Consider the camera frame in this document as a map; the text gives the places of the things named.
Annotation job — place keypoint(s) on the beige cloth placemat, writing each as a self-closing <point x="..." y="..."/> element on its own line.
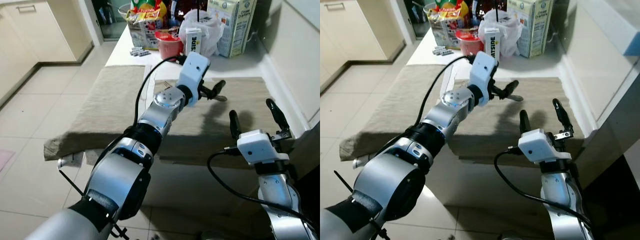
<point x="100" y="105"/>
<point x="540" y="92"/>
<point x="395" y="105"/>
<point x="245" y="95"/>

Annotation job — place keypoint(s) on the red plastic cup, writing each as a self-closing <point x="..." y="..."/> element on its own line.
<point x="167" y="46"/>
<point x="468" y="45"/>

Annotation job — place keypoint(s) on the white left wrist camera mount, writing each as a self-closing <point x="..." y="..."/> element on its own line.
<point x="192" y="70"/>
<point x="482" y="70"/>

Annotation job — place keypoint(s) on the white bowl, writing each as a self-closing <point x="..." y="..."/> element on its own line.
<point x="124" y="8"/>
<point x="429" y="8"/>

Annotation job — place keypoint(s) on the yellow red snack bag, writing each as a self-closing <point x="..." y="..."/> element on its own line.
<point x="450" y="8"/>
<point x="147" y="9"/>

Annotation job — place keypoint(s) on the cream kitchen cabinet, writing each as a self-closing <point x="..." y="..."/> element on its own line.
<point x="40" y="30"/>
<point x="360" y="25"/>

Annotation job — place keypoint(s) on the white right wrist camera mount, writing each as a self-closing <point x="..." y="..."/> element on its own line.
<point x="537" y="145"/>
<point x="257" y="145"/>

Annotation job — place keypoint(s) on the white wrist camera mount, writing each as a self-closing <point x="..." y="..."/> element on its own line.
<point x="537" y="145"/>
<point x="257" y="145"/>
<point x="192" y="70"/>
<point x="482" y="70"/>

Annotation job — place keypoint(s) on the white table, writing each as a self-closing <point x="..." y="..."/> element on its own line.
<point x="465" y="185"/>
<point x="175" y="185"/>

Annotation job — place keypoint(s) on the small grey batteries pack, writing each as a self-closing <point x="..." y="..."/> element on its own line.
<point x="444" y="50"/>
<point x="140" y="51"/>

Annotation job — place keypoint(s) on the printed cardboard food box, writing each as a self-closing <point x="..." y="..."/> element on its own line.
<point x="440" y="32"/>
<point x="140" y="32"/>

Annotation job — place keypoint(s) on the grey raised counter top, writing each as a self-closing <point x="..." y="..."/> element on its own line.
<point x="615" y="20"/>
<point x="310" y="7"/>

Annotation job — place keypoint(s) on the green white cream crackers box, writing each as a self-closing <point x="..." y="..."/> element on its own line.
<point x="235" y="25"/>
<point x="532" y="25"/>

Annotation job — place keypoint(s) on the glass door with white frame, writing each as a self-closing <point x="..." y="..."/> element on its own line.
<point x="415" y="20"/>
<point x="110" y="20"/>

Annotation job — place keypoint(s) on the white plastic bag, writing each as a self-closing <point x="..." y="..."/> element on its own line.
<point x="510" y="30"/>
<point x="212" y="30"/>

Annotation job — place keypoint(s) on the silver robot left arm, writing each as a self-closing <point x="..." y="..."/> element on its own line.
<point x="400" y="180"/>
<point x="115" y="180"/>

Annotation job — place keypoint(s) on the grey metal utensil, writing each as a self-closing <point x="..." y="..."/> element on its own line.
<point x="221" y="98"/>
<point x="517" y="98"/>

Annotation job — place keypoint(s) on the white Oatside drink carton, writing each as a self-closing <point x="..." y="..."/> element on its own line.
<point x="193" y="40"/>
<point x="492" y="40"/>

